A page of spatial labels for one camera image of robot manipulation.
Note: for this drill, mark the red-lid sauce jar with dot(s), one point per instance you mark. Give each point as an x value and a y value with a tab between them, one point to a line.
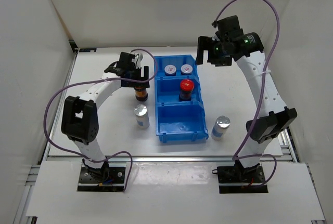
186	89
141	94

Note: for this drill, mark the grey-lid dark jar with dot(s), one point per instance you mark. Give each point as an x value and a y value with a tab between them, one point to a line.
170	70
186	69

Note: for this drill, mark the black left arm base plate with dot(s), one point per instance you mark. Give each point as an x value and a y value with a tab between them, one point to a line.
105	179

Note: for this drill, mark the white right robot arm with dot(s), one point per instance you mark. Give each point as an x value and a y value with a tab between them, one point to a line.
272	115

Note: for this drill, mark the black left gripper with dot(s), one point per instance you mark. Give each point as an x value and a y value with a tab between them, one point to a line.
143	84

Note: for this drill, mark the blue three-compartment plastic bin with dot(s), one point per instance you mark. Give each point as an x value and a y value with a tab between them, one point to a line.
180	114

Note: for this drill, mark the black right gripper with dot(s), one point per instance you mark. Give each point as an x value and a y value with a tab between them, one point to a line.
206	43

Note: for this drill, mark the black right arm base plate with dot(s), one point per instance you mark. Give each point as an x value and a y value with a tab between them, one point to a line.
229	183

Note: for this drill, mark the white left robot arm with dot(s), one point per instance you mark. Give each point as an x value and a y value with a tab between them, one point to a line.
80	115

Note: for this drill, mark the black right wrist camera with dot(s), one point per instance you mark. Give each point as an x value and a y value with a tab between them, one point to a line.
228	27

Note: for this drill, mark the silver-lid spice bottle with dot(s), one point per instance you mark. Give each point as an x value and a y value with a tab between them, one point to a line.
141	114
221	125

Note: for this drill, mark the aluminium front table rail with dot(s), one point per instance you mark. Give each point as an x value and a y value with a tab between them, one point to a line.
283	158

